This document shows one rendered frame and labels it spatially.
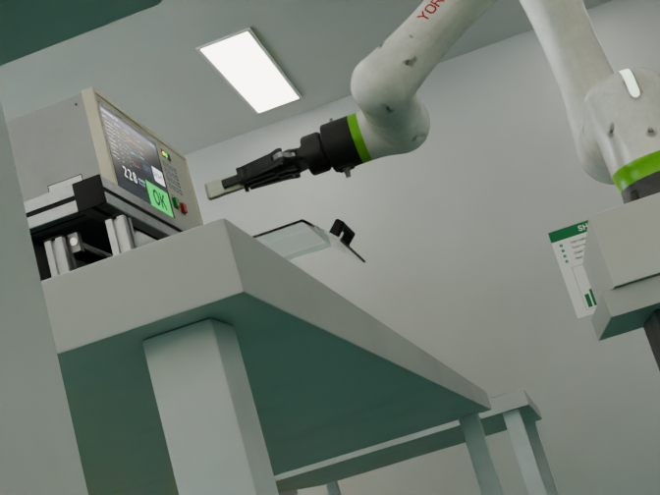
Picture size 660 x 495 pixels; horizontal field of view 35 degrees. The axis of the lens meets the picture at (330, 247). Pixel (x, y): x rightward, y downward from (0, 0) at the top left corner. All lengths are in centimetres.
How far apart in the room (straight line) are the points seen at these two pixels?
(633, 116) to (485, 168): 547
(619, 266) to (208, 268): 97
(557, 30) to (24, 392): 179
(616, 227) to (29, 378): 136
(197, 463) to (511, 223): 644
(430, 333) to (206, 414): 634
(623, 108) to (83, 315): 120
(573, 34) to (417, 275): 519
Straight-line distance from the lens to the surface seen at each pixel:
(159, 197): 188
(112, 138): 176
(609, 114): 172
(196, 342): 67
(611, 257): 154
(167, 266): 65
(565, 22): 197
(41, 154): 177
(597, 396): 691
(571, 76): 193
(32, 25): 29
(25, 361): 22
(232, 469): 66
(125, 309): 66
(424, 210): 713
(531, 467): 318
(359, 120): 186
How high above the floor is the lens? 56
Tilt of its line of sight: 14 degrees up
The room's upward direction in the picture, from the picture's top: 17 degrees counter-clockwise
